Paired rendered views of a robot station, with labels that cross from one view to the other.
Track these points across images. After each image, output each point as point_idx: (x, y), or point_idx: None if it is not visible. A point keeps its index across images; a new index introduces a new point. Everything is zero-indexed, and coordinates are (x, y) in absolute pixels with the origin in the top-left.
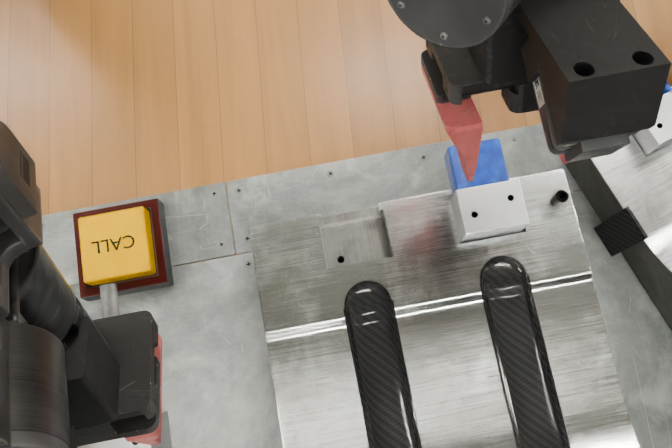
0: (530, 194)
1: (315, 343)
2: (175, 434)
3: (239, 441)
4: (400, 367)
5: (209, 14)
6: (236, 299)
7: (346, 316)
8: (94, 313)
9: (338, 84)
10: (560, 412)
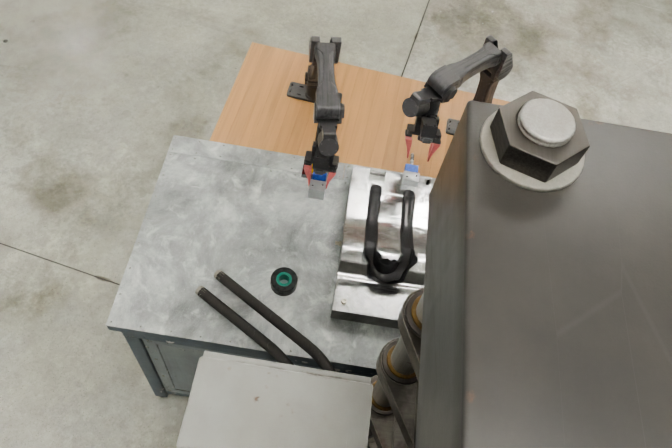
0: (421, 180)
1: (361, 192)
2: (314, 212)
3: (330, 219)
4: (379, 203)
5: (353, 124)
6: (339, 189)
7: (370, 189)
8: (302, 180)
9: (382, 151)
10: (412, 224)
